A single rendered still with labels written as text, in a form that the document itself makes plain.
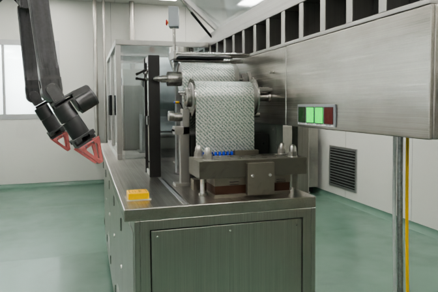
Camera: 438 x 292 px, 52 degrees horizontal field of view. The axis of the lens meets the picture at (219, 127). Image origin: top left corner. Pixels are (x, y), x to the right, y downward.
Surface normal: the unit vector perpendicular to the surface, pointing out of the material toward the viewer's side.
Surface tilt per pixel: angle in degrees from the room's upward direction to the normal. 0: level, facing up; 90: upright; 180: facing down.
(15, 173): 90
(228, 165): 90
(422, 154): 90
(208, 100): 90
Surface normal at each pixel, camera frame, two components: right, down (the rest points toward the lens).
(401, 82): -0.96, 0.02
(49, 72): 0.40, -0.06
